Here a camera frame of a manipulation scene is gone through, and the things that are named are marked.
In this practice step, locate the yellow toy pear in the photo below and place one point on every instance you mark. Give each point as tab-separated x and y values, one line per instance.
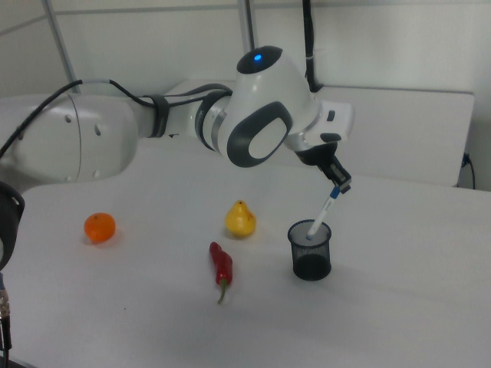
239	220

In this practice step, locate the grey partition frame post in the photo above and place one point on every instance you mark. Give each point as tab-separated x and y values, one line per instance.
63	42

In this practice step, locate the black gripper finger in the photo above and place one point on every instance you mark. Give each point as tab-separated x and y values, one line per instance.
337	172
346	188

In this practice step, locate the red chili pepper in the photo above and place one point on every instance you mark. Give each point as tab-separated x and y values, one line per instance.
222	264

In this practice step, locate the white blue marker pen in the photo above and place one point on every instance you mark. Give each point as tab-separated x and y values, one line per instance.
322	214

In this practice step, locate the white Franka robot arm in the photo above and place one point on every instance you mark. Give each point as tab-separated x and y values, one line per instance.
264	115

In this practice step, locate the black mesh pen cup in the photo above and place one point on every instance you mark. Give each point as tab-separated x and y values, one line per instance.
311	257

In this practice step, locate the orange mandarin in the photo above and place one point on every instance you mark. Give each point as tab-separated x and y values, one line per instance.
99	228

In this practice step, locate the black camera pole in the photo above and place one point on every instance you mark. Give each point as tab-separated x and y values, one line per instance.
310	38

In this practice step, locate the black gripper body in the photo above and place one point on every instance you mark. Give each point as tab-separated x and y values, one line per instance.
316	155

